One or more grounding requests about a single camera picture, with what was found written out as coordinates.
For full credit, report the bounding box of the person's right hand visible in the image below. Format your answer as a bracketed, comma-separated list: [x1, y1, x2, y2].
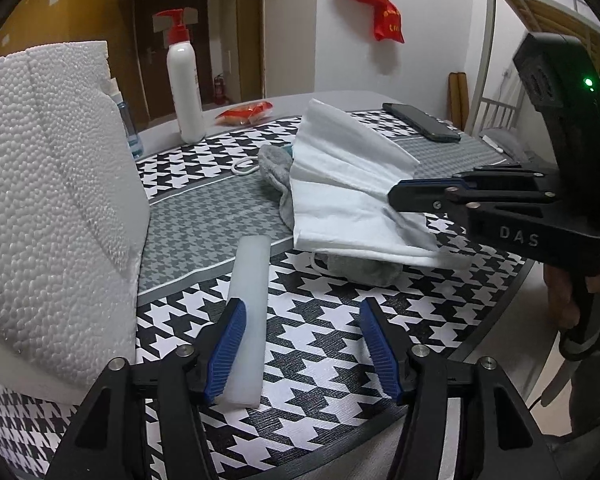
[544, 260, 581, 332]

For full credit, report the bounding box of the wooden wardrobe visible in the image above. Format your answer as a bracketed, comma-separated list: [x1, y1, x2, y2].
[0, 0, 137, 131]

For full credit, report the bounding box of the red snack packet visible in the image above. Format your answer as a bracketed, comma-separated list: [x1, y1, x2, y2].
[215, 101, 274, 126]

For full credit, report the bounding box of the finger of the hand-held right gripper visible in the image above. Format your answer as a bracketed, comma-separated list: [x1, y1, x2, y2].
[387, 178, 556, 221]
[412, 162, 561, 191]

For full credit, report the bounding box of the wooden side door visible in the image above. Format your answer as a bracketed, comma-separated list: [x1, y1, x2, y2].
[235, 0, 263, 101]

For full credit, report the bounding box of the blue face mask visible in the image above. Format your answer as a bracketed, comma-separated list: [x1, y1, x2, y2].
[232, 145, 297, 177]

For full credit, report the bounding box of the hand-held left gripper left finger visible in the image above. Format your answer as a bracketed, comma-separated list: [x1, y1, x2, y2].
[45, 297, 248, 480]

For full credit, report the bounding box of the dark brown door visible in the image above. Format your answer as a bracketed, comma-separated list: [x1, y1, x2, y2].
[132, 0, 210, 126]

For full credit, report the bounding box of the grey bedding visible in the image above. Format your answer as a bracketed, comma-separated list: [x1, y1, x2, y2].
[480, 127, 526, 157]

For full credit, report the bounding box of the wooden plank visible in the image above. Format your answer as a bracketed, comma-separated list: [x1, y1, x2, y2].
[458, 72, 470, 131]
[447, 73, 460, 128]

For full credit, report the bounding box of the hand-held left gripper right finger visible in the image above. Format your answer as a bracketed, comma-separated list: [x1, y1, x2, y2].
[359, 297, 563, 480]

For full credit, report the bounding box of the white pump bottle red cap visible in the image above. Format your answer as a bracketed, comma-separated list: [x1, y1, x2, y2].
[152, 8, 207, 144]

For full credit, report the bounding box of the black phone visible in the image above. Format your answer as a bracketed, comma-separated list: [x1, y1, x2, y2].
[382, 102, 462, 142]

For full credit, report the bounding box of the clear blue spray bottle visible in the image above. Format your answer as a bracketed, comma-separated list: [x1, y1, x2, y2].
[105, 77, 145, 158]

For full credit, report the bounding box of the houndstooth tablecloth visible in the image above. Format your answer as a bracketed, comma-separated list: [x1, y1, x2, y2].
[0, 107, 526, 480]

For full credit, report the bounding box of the white face mask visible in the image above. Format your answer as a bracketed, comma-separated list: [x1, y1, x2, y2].
[290, 99, 473, 268]

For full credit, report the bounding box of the white foam box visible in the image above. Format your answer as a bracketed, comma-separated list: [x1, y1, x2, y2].
[0, 40, 151, 403]

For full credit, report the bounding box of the white foam strip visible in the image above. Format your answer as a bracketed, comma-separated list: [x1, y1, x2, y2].
[215, 236, 272, 408]

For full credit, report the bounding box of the grey sock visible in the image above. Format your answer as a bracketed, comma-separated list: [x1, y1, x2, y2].
[257, 144, 403, 286]

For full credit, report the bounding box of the metal bunk bed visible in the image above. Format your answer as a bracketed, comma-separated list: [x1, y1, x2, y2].
[467, 0, 600, 161]

